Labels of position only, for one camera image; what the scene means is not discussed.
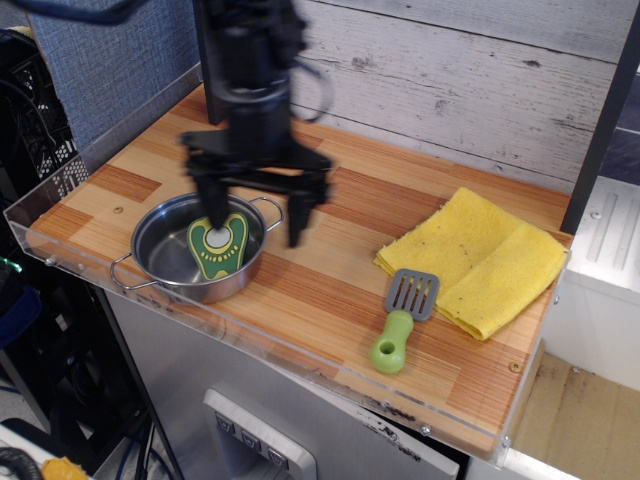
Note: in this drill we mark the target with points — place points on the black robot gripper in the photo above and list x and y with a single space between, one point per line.
254 147

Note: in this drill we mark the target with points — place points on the clear acrylic table guard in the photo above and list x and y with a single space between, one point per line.
282 367

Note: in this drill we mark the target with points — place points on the white toy sink unit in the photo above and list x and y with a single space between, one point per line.
593 322

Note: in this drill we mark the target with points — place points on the dark grey post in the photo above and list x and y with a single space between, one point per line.
210 60
616 97

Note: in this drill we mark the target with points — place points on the yellow folded towel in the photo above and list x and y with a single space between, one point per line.
491 264

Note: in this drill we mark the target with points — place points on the black plastic crate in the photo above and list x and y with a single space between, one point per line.
36 138

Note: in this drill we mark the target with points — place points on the dark grey left post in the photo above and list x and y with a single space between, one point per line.
210 60

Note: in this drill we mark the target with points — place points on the small stainless steel pot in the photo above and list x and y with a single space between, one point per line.
175 250

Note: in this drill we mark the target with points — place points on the grey spatula with green handle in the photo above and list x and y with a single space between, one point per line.
411 298

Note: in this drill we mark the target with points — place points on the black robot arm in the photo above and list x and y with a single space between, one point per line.
248 50

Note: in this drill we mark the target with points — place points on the dark grey right post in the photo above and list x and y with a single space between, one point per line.
616 97

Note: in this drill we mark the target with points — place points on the green toy pepper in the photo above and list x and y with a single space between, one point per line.
218 252

